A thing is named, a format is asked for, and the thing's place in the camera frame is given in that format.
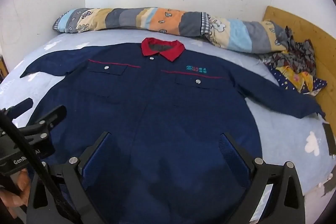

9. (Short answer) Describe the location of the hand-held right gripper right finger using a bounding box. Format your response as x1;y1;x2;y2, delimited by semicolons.
219;132;306;224

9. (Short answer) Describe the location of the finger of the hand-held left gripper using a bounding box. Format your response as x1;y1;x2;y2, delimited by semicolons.
5;98;33;116
18;105;67;136

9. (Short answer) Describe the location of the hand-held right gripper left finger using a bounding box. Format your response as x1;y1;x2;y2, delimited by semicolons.
26;132;116;224

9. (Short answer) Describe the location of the navy work jacket red collar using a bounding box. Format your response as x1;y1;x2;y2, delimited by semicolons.
20;38;326;224

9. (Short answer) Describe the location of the person's left hand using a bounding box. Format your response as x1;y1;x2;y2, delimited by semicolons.
0;168;32;210

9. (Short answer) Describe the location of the light blue cloud bed sheet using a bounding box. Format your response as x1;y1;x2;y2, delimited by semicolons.
0;30;336;198

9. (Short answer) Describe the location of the yellow and blue starry cloth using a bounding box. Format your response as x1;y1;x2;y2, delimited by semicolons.
270;67;328;96

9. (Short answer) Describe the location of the dark patterned cloth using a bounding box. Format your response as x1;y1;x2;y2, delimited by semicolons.
259;26;315;75

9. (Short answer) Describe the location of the striped rolled quilt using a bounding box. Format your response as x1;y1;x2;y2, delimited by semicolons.
52;7;292;54

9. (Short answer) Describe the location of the wooden headboard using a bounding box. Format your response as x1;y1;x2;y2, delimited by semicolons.
262;5;336;125

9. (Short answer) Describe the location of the black cable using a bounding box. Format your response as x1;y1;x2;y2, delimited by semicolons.
0;110;79;224

